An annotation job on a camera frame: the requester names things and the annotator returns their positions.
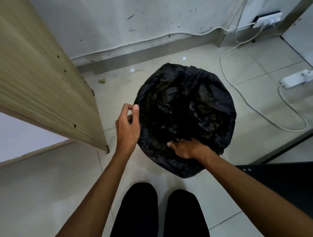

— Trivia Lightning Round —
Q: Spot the person's left leg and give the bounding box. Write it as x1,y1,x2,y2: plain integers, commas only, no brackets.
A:
110,182,158,237

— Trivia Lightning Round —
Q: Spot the black trash bag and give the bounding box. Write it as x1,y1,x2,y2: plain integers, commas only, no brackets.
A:
133,63,237,179

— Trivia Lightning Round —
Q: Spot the person's leg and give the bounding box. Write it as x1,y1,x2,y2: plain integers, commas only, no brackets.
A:
163,189,210,237
110,182,158,237

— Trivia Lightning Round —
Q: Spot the white power strip cable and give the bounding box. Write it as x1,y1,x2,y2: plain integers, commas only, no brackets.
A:
219,21,308,132

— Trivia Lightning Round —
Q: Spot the black furniture panel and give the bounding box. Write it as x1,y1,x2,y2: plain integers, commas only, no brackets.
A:
235,165,313,211

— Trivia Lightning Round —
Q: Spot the white wall socket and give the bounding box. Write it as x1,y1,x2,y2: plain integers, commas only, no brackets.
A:
252,11,282,29

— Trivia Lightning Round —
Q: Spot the person's right hand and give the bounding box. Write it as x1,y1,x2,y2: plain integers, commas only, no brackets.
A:
167,138,216,160

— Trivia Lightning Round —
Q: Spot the person's left forearm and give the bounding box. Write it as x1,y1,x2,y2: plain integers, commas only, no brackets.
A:
56,148,137,237

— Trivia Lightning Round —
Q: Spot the person's right leg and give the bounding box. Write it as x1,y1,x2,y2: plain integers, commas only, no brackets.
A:
163,189,210,237

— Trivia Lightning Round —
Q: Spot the wooden desk side panel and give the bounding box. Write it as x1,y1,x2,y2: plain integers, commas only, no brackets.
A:
0,0,110,154

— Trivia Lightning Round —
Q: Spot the white power strip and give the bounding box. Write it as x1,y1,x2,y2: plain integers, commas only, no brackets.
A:
280,69,313,90

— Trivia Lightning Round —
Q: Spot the thin white wall cable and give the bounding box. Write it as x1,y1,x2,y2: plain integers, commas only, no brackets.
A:
70,22,256,61

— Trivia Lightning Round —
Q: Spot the person's right forearm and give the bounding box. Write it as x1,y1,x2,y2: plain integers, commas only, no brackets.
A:
202,148,313,237

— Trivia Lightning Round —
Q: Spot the person's left hand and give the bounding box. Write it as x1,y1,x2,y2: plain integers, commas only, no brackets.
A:
115,103,141,153

